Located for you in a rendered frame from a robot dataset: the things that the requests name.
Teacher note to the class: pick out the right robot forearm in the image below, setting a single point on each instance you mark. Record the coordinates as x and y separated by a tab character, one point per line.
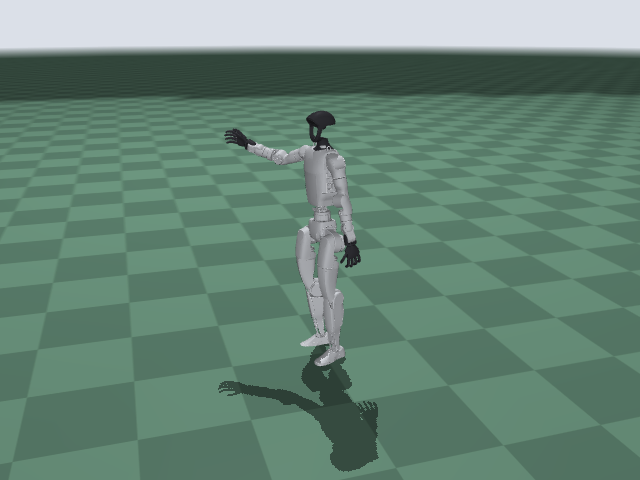
262	151

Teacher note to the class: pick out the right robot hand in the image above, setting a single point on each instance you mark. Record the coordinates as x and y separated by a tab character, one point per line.
239	138

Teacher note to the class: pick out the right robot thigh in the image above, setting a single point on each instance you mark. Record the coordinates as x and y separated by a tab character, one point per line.
305	257

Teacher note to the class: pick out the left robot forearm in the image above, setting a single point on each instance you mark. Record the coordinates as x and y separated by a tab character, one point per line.
346	219

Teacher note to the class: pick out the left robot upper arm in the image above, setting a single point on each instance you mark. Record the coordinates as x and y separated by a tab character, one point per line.
336	165

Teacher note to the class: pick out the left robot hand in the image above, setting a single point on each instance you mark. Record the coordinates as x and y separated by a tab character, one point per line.
351	252

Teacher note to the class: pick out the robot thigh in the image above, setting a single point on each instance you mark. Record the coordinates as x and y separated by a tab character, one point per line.
305	257
327	265

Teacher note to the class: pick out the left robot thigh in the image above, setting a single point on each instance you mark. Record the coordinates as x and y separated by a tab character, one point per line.
327	265

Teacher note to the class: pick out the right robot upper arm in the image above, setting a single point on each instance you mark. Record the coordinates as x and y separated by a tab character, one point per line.
282	158

